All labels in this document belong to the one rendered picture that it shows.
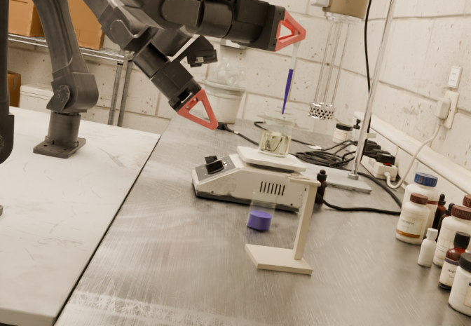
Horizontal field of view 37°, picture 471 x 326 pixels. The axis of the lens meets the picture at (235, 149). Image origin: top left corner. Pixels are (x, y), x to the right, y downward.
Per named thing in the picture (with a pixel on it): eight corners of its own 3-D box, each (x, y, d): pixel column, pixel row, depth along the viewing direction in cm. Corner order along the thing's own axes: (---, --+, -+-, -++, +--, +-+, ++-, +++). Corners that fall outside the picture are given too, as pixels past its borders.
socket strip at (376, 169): (375, 178, 186) (378, 162, 185) (348, 152, 225) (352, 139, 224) (395, 182, 186) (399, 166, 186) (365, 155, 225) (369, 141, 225)
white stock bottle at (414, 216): (404, 235, 131) (415, 191, 129) (426, 244, 127) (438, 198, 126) (390, 237, 127) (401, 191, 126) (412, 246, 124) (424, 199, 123)
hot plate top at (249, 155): (243, 162, 128) (244, 157, 128) (235, 149, 140) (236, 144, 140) (306, 172, 130) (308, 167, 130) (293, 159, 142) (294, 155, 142)
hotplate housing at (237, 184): (194, 198, 128) (202, 155, 127) (190, 181, 141) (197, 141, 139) (311, 216, 131) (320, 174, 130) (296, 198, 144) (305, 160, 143)
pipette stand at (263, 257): (256, 268, 96) (275, 177, 94) (244, 248, 104) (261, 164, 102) (311, 275, 98) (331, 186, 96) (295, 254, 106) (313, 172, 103)
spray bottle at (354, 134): (358, 153, 227) (365, 120, 225) (347, 151, 226) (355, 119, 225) (355, 151, 231) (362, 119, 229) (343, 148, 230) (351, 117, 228)
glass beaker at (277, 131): (253, 151, 138) (261, 109, 137) (284, 157, 139) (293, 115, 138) (258, 159, 132) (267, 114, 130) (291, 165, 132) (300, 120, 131)
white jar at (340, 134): (338, 141, 247) (342, 123, 246) (352, 145, 243) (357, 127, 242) (328, 141, 243) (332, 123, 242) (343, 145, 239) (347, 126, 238)
